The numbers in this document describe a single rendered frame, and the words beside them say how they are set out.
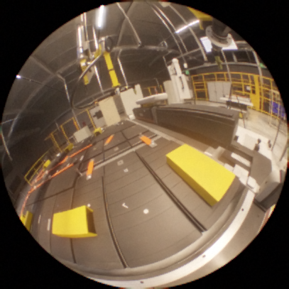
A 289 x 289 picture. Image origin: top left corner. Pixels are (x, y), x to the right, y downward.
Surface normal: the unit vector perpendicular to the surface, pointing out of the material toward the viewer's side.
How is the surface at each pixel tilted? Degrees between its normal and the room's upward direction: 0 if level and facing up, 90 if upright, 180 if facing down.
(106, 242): 0
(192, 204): 0
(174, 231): 0
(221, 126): 90
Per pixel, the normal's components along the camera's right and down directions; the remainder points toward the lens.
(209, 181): -0.27, -0.83
